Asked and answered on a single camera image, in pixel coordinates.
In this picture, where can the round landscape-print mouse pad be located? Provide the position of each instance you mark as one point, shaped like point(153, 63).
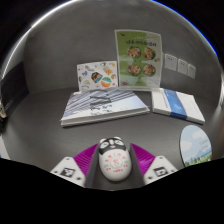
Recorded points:
point(196, 146)

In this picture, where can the green food menu sign stand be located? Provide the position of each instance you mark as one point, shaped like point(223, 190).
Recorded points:
point(138, 60)

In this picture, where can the white panda-print computer mouse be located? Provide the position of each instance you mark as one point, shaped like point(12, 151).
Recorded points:
point(114, 160)

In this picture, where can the large grey-cover magazine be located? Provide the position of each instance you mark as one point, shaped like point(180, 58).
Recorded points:
point(103, 106)

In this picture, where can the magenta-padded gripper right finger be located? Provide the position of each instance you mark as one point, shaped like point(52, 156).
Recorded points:
point(160, 170)

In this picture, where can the white wall socket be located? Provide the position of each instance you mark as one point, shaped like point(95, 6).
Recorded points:
point(170, 62)
point(182, 66)
point(191, 71)

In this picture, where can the white book with blue band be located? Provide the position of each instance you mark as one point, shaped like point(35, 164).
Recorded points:
point(176, 105)

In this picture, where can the white sticker sheet card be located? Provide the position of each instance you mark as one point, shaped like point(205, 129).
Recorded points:
point(97, 76)

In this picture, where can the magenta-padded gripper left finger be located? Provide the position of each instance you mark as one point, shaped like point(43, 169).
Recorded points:
point(71, 170)

